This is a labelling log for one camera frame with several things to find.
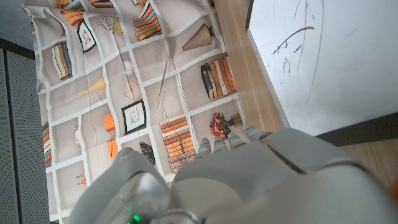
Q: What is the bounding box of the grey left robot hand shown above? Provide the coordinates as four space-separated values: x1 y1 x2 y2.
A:
67 123 398 224

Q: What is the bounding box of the printed bookshelf backdrop cloth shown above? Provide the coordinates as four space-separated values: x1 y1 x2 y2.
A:
21 0 246 224

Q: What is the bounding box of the dark perforated wall panel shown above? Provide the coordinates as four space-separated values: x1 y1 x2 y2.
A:
0 37 50 224

